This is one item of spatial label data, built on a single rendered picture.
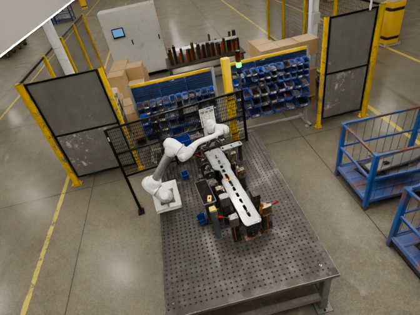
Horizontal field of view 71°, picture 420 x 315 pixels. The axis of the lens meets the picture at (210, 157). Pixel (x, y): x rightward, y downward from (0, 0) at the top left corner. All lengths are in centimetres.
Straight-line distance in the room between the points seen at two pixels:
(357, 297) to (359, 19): 401
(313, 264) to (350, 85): 378
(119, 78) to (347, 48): 475
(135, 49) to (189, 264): 757
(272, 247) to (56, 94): 380
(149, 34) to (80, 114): 494
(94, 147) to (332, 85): 433
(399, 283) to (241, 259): 179
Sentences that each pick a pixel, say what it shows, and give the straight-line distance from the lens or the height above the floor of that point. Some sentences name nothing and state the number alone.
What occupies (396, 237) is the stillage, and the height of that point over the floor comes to 16.
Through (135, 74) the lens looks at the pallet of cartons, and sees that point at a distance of 761.
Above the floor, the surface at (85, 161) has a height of 44.
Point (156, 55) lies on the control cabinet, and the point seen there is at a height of 56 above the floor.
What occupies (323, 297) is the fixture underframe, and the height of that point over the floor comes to 26.
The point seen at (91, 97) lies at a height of 158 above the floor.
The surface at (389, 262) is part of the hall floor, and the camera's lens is 412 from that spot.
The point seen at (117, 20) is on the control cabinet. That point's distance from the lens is 952.
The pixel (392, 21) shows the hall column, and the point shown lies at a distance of 988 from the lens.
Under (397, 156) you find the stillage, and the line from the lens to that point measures 470.
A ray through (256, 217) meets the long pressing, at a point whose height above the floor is 100.
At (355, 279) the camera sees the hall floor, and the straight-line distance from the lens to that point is 390.
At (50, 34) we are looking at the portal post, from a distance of 693.
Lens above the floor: 330
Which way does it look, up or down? 37 degrees down
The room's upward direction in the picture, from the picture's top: 12 degrees counter-clockwise
